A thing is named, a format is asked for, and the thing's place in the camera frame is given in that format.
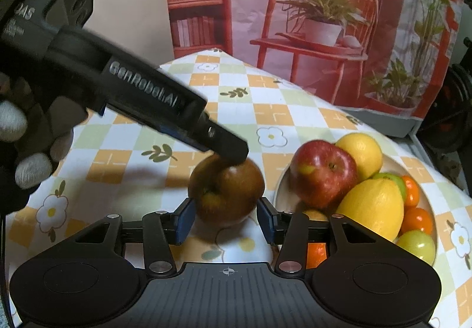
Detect checkered floral tablecloth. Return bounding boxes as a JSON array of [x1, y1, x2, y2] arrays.
[[5, 48, 472, 328]]

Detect orange tangerine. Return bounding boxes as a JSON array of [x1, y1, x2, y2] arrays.
[[400, 207, 434, 236], [307, 242, 328, 270], [401, 175, 421, 208]]

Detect printed backdrop cloth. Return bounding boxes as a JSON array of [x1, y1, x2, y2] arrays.
[[162, 0, 467, 119]]

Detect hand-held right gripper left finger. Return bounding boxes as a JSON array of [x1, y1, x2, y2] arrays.
[[72, 198, 197, 276]]

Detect red apple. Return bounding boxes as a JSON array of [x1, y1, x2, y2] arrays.
[[289, 140, 358, 210]]

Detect person's left hand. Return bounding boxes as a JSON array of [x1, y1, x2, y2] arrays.
[[0, 72, 75, 218]]

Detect beige oval plate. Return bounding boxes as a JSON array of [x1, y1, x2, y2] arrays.
[[275, 155, 441, 270]]

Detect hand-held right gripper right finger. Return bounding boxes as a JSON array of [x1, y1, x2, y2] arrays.
[[257, 198, 386, 274]]

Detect green round fruit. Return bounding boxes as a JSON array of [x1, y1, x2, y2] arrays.
[[372, 172, 407, 203], [396, 230, 436, 266]]

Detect brown round pear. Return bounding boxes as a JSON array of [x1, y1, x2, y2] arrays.
[[188, 155, 265, 228]]

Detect large yellow lemon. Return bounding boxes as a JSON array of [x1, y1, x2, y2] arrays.
[[335, 178, 405, 242]]

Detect round yellow citrus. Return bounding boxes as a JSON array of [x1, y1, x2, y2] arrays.
[[335, 132, 383, 181]]

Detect black exercise bike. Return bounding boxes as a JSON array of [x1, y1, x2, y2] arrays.
[[418, 0, 472, 199]]

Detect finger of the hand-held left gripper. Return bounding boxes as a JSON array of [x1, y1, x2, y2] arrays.
[[192, 112, 249, 167]]

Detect small yellow fruit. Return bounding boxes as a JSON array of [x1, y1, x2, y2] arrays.
[[302, 209, 329, 222]]

